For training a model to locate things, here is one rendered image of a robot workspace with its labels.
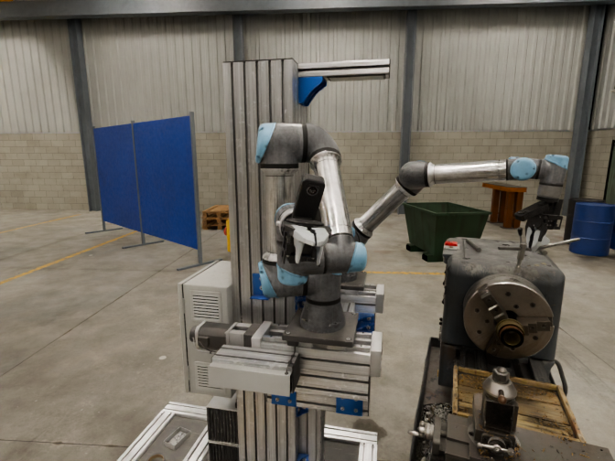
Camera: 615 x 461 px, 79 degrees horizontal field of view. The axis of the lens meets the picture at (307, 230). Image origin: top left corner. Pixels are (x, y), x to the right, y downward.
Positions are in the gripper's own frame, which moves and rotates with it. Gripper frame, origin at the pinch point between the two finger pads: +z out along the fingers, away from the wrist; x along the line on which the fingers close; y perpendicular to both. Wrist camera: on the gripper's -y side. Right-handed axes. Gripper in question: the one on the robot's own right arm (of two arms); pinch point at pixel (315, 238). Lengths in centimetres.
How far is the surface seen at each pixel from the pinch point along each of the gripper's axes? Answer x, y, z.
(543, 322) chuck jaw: -100, 33, -54
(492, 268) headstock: -96, 21, -81
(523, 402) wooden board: -89, 58, -42
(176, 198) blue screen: 118, 72, -582
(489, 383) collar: -54, 37, -19
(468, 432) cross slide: -55, 54, -23
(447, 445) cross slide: -47, 56, -20
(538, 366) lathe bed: -114, 57, -64
